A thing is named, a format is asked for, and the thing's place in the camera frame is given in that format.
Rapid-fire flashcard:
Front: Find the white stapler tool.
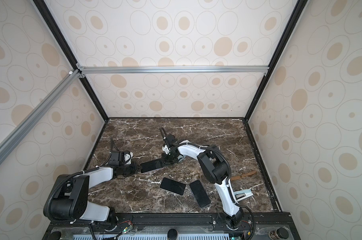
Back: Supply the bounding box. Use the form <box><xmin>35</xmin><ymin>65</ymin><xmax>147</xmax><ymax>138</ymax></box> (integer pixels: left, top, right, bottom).
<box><xmin>234</xmin><ymin>189</ymin><xmax>253</xmax><ymax>202</ymax></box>

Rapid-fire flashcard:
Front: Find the black round knob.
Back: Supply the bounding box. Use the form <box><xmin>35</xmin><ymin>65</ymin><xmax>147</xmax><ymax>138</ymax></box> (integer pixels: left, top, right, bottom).
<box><xmin>167</xmin><ymin>229</ymin><xmax>179</xmax><ymax>240</ymax></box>

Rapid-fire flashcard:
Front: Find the right black phone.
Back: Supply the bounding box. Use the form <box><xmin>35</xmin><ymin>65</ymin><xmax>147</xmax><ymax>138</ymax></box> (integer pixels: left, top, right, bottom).
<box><xmin>189</xmin><ymin>180</ymin><xmax>211</xmax><ymax>208</ymax></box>

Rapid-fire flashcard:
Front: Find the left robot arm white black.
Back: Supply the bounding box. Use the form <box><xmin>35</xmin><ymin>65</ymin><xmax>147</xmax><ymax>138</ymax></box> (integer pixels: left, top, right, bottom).
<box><xmin>43</xmin><ymin>140</ymin><xmax>139</xmax><ymax>226</ymax></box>

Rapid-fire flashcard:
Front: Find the middle black phone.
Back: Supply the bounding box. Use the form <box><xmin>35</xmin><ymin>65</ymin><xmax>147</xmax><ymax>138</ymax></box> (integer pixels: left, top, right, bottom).
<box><xmin>160</xmin><ymin>178</ymin><xmax>186</xmax><ymax>196</ymax></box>

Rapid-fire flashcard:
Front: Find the blue phone black screen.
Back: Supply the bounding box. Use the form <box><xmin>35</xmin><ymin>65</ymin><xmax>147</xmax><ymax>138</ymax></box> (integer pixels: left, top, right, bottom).
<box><xmin>140</xmin><ymin>159</ymin><xmax>164</xmax><ymax>173</ymax></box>

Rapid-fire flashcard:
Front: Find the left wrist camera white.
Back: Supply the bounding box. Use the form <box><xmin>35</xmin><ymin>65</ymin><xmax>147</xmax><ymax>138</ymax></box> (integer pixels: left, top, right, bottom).
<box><xmin>108</xmin><ymin>151</ymin><xmax>133</xmax><ymax>166</ymax></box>

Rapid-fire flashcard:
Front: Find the diagonal aluminium rail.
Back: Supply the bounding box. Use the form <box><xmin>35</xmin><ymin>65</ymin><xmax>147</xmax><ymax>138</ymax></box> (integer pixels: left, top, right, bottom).
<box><xmin>0</xmin><ymin>70</ymin><xmax>80</xmax><ymax>165</ymax></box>

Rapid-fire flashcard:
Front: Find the horizontal aluminium rail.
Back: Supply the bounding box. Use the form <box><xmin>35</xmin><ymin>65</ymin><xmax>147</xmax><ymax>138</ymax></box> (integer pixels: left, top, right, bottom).
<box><xmin>80</xmin><ymin>66</ymin><xmax>269</xmax><ymax>74</ymax></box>

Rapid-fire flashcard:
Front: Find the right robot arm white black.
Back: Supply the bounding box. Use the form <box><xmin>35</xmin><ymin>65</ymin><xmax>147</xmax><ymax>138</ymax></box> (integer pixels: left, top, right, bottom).
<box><xmin>162</xmin><ymin>134</ymin><xmax>250</xmax><ymax>230</ymax></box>

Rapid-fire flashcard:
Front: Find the brown leather strap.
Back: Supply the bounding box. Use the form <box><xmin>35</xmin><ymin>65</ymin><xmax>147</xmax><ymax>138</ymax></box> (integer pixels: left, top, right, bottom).
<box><xmin>230</xmin><ymin>170</ymin><xmax>257</xmax><ymax>181</ymax></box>

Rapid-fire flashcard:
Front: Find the black base frame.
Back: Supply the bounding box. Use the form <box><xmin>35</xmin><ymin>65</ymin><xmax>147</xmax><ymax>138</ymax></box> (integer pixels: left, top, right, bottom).
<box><xmin>42</xmin><ymin>213</ymin><xmax>300</xmax><ymax>240</ymax></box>

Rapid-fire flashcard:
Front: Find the black button right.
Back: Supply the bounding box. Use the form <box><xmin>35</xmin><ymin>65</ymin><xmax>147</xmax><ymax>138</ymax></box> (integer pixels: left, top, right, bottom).
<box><xmin>270</xmin><ymin>228</ymin><xmax>289</xmax><ymax>240</ymax></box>

